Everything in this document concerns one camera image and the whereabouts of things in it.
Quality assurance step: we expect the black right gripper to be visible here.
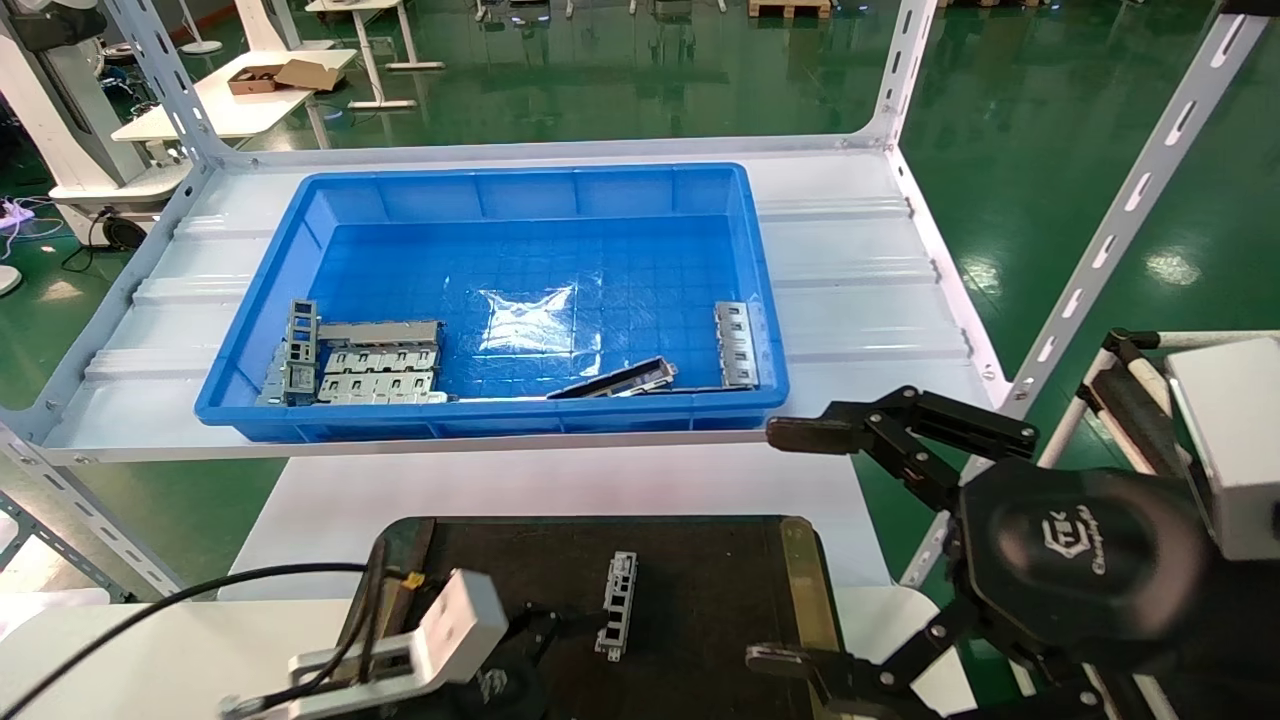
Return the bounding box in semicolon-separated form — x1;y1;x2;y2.
745;385;1216;720

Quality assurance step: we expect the blue plastic bin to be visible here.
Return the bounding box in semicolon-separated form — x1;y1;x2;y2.
194;163;791;443

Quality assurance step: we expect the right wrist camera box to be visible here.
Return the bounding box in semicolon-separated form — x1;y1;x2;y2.
1165;337;1280;561

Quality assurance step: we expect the white machine base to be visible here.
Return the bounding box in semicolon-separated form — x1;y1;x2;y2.
0;0;191;251

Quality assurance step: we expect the grey upright metal bracket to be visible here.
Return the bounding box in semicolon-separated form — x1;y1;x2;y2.
283;298;321;406

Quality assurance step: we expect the white floor stand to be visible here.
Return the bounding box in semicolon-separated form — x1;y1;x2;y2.
178;0;223;56

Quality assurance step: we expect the dark metal bracket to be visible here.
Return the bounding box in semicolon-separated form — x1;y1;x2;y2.
547;357;679;401

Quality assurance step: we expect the yellow cloth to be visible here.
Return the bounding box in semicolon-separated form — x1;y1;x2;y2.
340;520;433;661

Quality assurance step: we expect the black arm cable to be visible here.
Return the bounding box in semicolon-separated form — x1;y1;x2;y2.
0;562;369;720

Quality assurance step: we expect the silver perforated metal bracket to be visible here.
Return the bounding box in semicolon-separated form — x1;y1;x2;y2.
597;551;639;663

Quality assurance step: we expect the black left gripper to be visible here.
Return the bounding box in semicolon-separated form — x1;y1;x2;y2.
440;603;609;720

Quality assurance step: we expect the black floor cable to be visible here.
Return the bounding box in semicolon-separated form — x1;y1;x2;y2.
60;208;113;273

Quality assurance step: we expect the yellow tape strip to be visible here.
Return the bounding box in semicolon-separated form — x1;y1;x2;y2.
780;518;843;656

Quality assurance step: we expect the white metal shelf rack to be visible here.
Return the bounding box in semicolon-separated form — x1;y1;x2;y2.
0;0;1280;601

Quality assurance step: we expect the open cardboard box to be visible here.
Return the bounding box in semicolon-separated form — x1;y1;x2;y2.
228;58;346;96

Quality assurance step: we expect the white work table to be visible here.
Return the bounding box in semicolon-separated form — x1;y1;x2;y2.
110;48;359;151

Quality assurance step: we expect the white desk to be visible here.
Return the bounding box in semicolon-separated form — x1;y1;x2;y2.
305;0;446;109

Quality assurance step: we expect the clear plastic film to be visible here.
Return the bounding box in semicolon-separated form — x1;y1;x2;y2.
478;285;603;376

